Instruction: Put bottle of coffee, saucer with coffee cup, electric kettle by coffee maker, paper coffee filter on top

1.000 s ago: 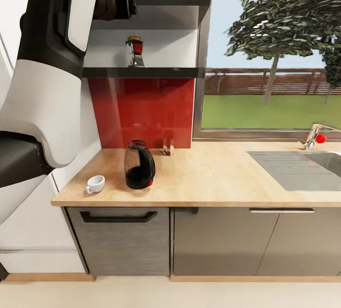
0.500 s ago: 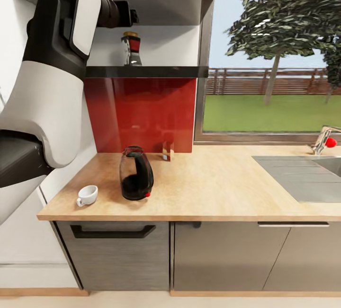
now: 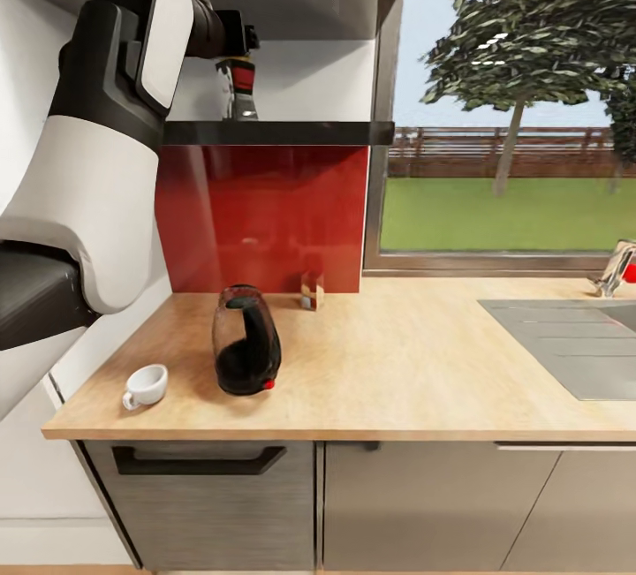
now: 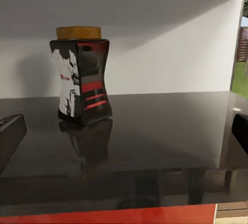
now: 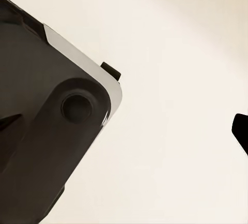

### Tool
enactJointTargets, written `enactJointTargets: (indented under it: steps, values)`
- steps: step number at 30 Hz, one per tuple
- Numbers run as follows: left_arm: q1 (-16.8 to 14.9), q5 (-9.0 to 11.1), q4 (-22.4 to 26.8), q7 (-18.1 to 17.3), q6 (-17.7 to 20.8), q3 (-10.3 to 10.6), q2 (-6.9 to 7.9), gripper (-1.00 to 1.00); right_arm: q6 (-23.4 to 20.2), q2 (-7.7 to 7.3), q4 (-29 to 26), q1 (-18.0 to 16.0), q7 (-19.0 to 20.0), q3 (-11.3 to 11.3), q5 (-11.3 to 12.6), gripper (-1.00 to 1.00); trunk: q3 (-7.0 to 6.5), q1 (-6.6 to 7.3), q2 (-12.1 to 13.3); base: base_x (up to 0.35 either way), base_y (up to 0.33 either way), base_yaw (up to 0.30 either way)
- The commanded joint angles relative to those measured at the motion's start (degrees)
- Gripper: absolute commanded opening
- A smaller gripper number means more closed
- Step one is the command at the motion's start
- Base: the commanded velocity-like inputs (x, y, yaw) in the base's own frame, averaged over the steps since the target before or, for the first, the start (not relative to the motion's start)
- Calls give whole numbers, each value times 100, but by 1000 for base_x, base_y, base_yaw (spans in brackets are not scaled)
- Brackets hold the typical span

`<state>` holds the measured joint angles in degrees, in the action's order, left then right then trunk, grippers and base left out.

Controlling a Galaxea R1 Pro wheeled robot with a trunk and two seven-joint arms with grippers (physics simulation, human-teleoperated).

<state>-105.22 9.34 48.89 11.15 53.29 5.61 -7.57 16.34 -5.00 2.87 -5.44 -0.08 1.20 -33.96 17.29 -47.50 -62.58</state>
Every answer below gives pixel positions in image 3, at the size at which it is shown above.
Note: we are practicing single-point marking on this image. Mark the fixed window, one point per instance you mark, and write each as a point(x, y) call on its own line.
point(515, 143)

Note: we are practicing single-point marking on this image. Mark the bottle of coffee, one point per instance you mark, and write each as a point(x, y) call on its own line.
point(237, 75)

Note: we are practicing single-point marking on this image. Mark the electric kettle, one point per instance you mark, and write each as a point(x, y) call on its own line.
point(246, 346)

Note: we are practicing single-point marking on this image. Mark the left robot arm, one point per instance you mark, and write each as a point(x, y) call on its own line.
point(75, 237)

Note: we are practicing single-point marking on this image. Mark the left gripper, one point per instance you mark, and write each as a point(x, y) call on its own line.
point(227, 35)

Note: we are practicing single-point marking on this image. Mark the dishwasher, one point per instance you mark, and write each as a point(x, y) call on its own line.
point(213, 505)

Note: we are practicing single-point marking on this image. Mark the coffee cup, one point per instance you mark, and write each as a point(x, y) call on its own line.
point(146, 386)

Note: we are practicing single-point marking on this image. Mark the cabinet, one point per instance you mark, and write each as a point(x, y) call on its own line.
point(462, 506)

